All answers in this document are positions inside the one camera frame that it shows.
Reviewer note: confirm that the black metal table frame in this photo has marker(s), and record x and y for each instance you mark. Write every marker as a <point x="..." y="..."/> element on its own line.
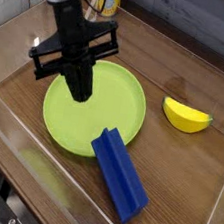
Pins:
<point x="7" y="216"/>

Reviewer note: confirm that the green round plate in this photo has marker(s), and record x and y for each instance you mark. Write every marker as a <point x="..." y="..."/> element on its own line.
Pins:
<point x="117" y="102"/>

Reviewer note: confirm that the clear acrylic front wall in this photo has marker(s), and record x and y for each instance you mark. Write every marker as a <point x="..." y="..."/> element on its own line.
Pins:
<point x="46" y="188"/>

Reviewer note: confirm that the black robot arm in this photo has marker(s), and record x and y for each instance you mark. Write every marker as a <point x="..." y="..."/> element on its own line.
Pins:
<point x="74" y="48"/>

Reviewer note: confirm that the yellow banana toy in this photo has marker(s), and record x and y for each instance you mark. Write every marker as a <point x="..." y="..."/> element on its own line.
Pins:
<point x="185" y="118"/>

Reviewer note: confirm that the clear acrylic triangle bracket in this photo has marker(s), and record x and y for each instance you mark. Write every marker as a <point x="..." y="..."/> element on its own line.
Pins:
<point x="90" y="13"/>

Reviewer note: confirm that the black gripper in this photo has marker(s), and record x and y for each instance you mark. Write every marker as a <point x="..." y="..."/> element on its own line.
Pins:
<point x="74" y="48"/>

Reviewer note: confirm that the blue T-shaped block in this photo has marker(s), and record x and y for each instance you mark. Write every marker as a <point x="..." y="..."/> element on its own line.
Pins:
<point x="124" y="185"/>

